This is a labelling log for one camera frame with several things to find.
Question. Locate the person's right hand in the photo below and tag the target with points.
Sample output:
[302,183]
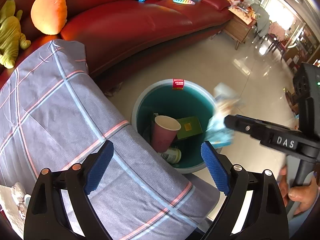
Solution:
[305,195]

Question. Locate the light blue tissue pack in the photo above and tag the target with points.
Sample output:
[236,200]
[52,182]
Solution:
[226,102]

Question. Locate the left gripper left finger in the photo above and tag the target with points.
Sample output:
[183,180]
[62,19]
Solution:
[98,165]

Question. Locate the grey plaid tablecloth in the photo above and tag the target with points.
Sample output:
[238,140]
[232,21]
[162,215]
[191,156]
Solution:
[53,115]

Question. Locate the green scallion pancake box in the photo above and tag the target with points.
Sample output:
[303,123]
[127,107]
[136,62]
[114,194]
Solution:
[190,126]

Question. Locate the green dinosaur plush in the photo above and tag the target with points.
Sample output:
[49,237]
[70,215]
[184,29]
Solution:
[12,38]

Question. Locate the dark red leather sofa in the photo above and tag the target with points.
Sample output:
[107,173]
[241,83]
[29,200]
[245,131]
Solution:
[122,37]

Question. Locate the clear plastic bag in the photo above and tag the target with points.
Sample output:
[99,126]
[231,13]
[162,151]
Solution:
[20,198]

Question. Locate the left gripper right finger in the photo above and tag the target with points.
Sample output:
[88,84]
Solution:
[218,165]

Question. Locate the green white cylindrical canister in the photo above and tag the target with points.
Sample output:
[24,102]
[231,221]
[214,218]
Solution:
[171,155]

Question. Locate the orange carrot plush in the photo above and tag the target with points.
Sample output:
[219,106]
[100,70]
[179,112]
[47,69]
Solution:
[49,16]

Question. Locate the pink paper cup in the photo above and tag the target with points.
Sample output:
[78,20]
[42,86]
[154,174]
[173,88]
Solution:
[164,132]

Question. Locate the teal round trash bin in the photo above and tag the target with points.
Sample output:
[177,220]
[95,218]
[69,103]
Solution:
[172,115]

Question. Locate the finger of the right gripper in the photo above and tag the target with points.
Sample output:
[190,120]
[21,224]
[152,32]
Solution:
[264,131]

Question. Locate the wooden side table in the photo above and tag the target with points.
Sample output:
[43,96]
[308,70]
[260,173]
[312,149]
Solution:
[240,25]

